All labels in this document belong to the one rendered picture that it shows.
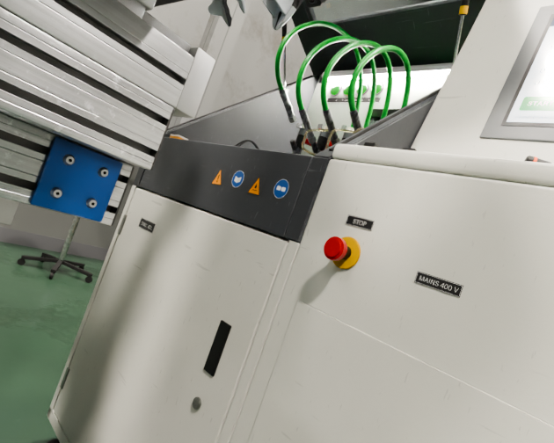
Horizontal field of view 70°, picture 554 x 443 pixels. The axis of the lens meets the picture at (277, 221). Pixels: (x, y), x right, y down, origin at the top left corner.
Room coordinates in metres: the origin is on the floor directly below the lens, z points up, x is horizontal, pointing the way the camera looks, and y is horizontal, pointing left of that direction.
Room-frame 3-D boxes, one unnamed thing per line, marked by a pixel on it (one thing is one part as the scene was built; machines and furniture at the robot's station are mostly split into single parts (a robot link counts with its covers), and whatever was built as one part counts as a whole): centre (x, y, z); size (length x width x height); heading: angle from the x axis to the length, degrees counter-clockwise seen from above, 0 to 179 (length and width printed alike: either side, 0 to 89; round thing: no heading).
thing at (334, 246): (0.61, -0.11, 0.80); 0.05 x 0.04 x 0.05; 45
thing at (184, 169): (0.96, 0.18, 0.87); 0.62 x 0.04 x 0.16; 45
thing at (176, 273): (0.95, 0.20, 0.44); 0.65 x 0.02 x 0.68; 45
